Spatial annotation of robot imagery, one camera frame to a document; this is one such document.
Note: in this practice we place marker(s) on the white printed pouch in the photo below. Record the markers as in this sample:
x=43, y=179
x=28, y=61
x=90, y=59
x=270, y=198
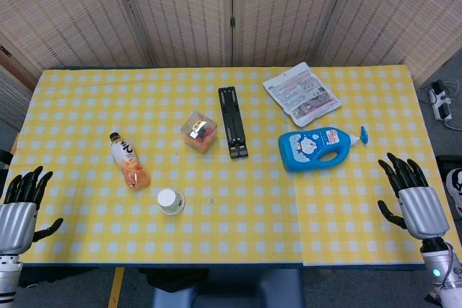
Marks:
x=301, y=93

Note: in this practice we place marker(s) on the woven folding screen panel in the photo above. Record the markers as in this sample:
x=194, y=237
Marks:
x=404, y=12
x=65, y=12
x=180, y=8
x=281, y=8
x=12, y=95

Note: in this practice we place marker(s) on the translucent orange plastic cup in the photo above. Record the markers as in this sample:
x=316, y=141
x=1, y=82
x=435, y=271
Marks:
x=130, y=165

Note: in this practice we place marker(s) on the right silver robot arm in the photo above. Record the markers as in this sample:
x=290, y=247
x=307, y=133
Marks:
x=442, y=272

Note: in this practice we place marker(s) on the black white sneaker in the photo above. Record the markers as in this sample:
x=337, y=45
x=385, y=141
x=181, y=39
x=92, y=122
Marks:
x=455, y=190

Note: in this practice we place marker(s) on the blue pump bottle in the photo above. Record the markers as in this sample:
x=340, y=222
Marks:
x=310, y=149

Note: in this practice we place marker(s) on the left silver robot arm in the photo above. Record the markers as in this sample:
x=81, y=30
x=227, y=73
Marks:
x=9, y=275

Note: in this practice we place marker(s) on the yellow checkered tablecloth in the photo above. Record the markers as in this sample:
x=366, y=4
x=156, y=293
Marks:
x=231, y=228

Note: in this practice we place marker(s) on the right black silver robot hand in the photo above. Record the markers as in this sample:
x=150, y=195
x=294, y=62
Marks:
x=424, y=210

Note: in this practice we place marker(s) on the black folding stand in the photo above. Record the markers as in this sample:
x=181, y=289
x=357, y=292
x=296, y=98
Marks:
x=233, y=120

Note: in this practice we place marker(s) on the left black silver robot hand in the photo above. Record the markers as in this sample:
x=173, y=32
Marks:
x=16, y=221

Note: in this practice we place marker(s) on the clear plastic box red parts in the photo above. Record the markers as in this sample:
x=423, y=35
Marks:
x=200, y=133

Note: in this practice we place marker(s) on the metal screen hinge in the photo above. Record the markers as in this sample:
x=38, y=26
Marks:
x=232, y=20

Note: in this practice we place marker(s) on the white power strip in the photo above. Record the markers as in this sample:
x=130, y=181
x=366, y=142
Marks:
x=441, y=100

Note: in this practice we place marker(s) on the white paper cup fern print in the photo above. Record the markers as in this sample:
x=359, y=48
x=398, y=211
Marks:
x=171, y=201

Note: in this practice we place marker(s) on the yellow floor tape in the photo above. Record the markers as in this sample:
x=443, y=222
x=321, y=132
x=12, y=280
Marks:
x=116, y=288

